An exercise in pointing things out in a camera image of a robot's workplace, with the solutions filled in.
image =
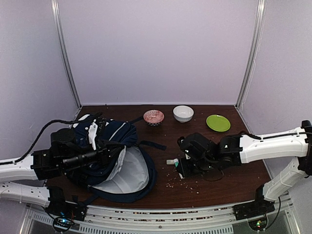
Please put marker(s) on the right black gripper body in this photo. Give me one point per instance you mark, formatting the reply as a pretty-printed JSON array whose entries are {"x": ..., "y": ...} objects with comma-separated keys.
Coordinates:
[{"x": 190, "y": 171}]

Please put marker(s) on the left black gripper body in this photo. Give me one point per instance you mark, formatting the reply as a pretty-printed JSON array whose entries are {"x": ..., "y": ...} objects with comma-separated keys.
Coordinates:
[{"x": 101, "y": 149}]

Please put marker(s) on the white green glue stick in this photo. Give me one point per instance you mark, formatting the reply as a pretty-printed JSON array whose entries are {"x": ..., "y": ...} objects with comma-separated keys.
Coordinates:
[{"x": 176, "y": 162}]

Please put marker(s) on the navy blue backpack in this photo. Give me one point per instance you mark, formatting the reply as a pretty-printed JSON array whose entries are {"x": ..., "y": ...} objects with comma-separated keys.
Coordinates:
[{"x": 129, "y": 176}]

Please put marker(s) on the yellow highlighter pen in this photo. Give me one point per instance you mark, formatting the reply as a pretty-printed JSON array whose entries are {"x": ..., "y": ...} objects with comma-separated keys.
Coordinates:
[{"x": 170, "y": 162}]

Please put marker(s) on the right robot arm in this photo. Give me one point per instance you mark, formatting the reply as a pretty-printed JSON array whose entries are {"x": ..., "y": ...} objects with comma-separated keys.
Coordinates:
[{"x": 202, "y": 155}]

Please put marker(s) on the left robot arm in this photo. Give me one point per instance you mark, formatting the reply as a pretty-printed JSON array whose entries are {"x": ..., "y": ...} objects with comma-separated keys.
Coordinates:
[{"x": 62, "y": 157}]

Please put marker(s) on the green plate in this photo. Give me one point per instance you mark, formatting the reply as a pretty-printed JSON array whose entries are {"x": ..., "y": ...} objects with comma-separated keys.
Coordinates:
[{"x": 218, "y": 123}]

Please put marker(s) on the white ceramic bowl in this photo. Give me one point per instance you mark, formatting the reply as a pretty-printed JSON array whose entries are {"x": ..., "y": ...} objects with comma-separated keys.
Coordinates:
[{"x": 183, "y": 113}]

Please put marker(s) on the red patterned small bowl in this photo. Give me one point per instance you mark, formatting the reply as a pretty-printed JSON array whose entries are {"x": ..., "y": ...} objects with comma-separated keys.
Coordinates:
[{"x": 153, "y": 117}]

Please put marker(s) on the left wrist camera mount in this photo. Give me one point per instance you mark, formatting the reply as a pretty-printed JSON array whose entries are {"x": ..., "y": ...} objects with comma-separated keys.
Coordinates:
[{"x": 95, "y": 131}]

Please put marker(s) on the front aluminium rail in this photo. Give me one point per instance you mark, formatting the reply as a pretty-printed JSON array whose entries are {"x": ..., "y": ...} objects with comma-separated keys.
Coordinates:
[{"x": 204, "y": 220}]

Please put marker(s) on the left aluminium frame post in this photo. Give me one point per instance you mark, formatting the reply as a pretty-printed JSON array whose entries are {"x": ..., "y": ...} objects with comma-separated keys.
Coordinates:
[{"x": 64, "y": 54}]

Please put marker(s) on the aluminium frame post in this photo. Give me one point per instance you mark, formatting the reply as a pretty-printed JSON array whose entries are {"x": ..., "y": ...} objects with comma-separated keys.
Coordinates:
[
  {"x": 255, "y": 43},
  {"x": 64, "y": 54}
]

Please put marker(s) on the right aluminium frame post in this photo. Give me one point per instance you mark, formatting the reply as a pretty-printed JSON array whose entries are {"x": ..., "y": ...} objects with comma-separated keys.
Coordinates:
[{"x": 255, "y": 43}]

